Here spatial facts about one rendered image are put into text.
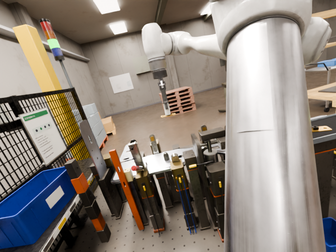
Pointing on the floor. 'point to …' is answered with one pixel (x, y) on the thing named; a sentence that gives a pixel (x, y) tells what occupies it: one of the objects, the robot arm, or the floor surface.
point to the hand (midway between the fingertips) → (166, 108)
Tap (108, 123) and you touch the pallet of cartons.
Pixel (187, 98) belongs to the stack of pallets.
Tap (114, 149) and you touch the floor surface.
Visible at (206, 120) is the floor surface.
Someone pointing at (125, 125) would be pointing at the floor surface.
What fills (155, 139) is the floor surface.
